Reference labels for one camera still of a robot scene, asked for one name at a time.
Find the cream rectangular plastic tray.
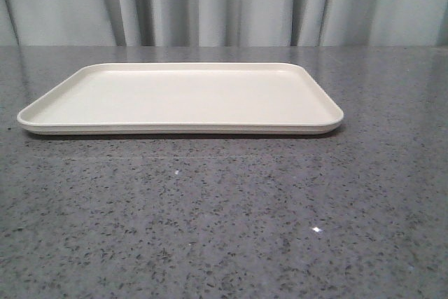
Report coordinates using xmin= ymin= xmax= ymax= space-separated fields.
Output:
xmin=17 ymin=62 xmax=344 ymax=135

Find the grey pleated curtain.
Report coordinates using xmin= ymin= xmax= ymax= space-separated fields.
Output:
xmin=1 ymin=0 xmax=447 ymax=47

